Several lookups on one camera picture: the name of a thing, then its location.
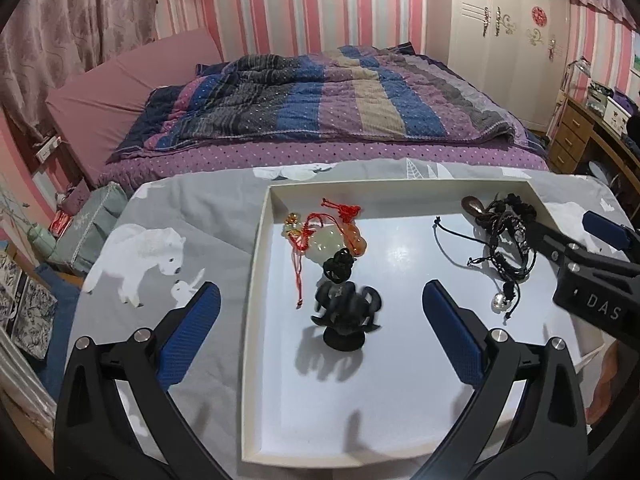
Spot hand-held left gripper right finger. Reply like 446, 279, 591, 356
407, 280, 589, 480

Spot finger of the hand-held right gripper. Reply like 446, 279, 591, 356
530, 219, 591, 275
582, 211, 640, 261

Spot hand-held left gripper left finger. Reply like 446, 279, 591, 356
54, 281, 233, 480

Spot black woven bracelet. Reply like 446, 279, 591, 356
467, 224, 538, 282

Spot black flower bead bracelet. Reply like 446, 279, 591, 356
487, 192, 538, 227

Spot clear crystal pendant black cord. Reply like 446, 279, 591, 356
432, 216, 523, 320

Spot brown teardrop pendant black cord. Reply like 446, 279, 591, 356
461, 195, 506, 226

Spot white rectangular tray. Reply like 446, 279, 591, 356
239, 178, 618, 465

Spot black carved pendant black knot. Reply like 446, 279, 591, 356
310, 247, 385, 352

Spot orange pendant red knot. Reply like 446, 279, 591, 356
322, 198, 368, 257

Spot white jade pendant red cord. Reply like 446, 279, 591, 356
282, 212, 346, 309

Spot person's right hand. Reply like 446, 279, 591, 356
587, 344, 624, 427

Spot wooden desk with drawers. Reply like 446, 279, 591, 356
547, 92, 640, 197

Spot grey animal print blanket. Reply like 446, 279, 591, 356
65, 157, 631, 480

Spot white storage box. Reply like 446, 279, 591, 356
602, 96, 640, 134

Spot grey cushion bag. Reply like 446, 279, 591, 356
55, 182, 130, 277

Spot desk lamp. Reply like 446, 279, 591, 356
565, 57, 594, 97

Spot printed flat boxes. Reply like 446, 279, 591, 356
0, 250, 59, 362

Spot green jar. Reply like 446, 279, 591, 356
27, 225, 57, 262

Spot white wardrobe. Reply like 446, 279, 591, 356
447, 0, 574, 129

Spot purple dotted bed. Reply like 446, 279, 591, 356
97, 137, 549, 202

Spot striped quilt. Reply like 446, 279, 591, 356
107, 44, 529, 163

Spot pink floral curtain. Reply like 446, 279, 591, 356
0, 0, 167, 137

